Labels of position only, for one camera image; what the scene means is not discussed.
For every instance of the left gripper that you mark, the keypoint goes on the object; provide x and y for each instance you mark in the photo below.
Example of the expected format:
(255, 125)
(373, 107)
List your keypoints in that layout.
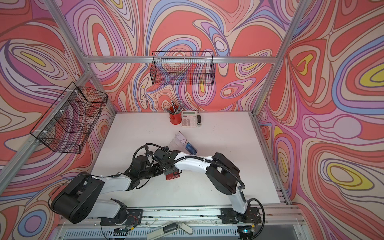
(157, 168)

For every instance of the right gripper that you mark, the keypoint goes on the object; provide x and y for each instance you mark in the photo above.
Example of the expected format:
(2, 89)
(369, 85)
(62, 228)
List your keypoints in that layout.
(166, 171)

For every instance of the red leather card holder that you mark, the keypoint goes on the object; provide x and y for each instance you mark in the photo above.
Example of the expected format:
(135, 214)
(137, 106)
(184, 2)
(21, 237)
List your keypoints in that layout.
(173, 175)

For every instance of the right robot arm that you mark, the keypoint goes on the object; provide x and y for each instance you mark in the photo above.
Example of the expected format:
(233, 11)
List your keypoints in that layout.
(222, 173)

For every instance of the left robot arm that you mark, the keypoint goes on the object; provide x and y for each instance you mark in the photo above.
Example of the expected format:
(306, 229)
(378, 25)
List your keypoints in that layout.
(79, 198)

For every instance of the white VIP card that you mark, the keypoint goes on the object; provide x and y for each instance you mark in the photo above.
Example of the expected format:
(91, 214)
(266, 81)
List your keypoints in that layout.
(180, 139)

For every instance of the red pen cup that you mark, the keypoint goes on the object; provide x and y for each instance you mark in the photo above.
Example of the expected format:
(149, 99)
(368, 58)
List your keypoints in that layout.
(175, 119)

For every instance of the white pink calculator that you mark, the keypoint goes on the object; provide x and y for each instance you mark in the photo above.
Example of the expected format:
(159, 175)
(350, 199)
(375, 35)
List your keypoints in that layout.
(189, 119)

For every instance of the black stapler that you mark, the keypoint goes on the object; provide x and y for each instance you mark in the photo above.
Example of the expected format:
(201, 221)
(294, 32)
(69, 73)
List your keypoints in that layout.
(199, 119)

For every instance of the grey handheld device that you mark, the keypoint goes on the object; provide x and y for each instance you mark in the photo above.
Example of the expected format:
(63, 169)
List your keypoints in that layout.
(168, 230)

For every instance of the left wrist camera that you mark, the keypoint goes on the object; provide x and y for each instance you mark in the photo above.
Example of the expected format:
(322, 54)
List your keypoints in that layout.
(139, 164)

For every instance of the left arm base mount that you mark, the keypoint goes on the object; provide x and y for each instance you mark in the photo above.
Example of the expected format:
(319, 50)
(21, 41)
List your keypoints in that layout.
(129, 217)

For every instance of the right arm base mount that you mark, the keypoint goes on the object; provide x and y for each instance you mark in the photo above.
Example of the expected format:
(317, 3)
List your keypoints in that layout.
(251, 216)

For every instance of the back wire basket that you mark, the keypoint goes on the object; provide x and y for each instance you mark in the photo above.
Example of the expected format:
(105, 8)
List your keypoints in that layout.
(183, 68)

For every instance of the wire basket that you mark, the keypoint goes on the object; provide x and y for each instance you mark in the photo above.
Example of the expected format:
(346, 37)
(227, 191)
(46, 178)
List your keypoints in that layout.
(67, 129)
(183, 68)

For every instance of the left wire basket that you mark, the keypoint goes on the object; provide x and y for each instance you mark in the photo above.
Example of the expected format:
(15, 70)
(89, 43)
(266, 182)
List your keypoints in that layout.
(67, 129)

